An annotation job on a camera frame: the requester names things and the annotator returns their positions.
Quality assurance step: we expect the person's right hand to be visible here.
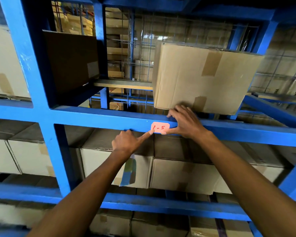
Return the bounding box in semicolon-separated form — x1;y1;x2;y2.
161;105;210;140

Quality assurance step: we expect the person's left hand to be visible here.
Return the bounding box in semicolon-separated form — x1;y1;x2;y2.
112;129;155;155

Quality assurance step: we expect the red handwritten label sticker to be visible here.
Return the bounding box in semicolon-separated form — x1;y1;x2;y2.
150;122;170;134

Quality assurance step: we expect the person's right forearm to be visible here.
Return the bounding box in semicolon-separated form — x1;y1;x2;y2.
187;131;296;237

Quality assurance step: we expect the person's left forearm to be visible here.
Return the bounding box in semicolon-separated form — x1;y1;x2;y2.
27;148;135;237

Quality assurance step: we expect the pale cardboard box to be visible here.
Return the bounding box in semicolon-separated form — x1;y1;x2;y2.
0;199;55;228
131;212;190;237
89;208;134;237
7;123;56;177
0;24;31;98
189;216;253;237
0;122;22;175
213;145;293;195
149;134;221;195

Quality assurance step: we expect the large taped cardboard box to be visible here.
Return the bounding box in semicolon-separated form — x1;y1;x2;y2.
152;41;265;115

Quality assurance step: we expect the wooden shelf plank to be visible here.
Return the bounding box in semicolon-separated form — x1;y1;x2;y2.
93;79;153;91

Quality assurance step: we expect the cardboard box with blue tape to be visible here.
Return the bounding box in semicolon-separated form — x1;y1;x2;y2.
80;128;154;189

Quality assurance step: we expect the dark brown cardboard box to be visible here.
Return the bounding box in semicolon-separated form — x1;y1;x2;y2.
42;30;100;94

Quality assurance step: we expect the blue metal shelf rack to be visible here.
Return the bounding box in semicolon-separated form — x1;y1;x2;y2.
0;0;296;237

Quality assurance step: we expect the stack of background cardboard boxes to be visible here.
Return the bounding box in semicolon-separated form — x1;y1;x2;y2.
51;1;130;79

